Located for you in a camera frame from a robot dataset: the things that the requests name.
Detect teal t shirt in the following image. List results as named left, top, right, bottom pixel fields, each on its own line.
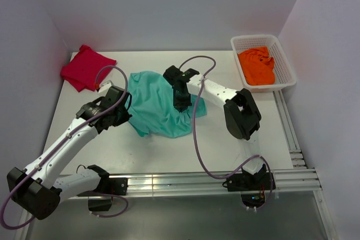
left=126, top=71, right=197, bottom=138

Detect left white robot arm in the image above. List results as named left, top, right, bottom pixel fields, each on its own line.
left=7, top=86, right=132, bottom=220

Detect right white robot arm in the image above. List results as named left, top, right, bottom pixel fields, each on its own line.
left=163, top=65, right=266, bottom=180

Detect folded red t shirt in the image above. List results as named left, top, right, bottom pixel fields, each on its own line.
left=60, top=44, right=116, bottom=92

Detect orange t shirt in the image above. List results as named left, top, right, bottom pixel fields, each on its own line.
left=237, top=46, right=276, bottom=86

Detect white plastic basket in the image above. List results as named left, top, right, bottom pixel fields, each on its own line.
left=231, top=34, right=296, bottom=93

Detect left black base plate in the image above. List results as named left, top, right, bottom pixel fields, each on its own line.
left=78, top=177, right=128, bottom=197

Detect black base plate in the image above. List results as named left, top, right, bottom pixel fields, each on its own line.
left=222, top=171, right=276, bottom=192
left=78, top=177, right=128, bottom=197

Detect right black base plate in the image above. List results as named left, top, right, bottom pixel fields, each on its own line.
left=222, top=171, right=276, bottom=192

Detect aluminium rail frame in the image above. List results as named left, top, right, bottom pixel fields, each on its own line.
left=13, top=89, right=338, bottom=240

